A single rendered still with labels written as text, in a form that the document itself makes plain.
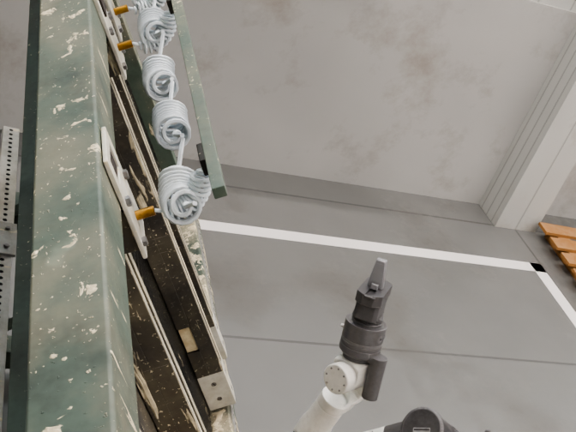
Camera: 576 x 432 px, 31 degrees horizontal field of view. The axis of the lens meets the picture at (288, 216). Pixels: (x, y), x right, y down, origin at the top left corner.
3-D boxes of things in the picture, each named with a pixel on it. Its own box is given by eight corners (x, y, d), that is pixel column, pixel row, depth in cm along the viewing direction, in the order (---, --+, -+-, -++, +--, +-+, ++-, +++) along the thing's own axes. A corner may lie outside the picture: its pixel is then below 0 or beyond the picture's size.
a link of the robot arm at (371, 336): (402, 285, 218) (389, 336, 222) (359, 271, 220) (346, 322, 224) (389, 303, 206) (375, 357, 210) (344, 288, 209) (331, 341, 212)
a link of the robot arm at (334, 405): (367, 346, 223) (337, 387, 230) (341, 354, 217) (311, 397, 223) (387, 368, 220) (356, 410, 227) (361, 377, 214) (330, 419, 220)
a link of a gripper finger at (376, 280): (389, 261, 211) (382, 289, 213) (375, 257, 212) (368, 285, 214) (387, 263, 210) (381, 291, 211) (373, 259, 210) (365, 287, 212)
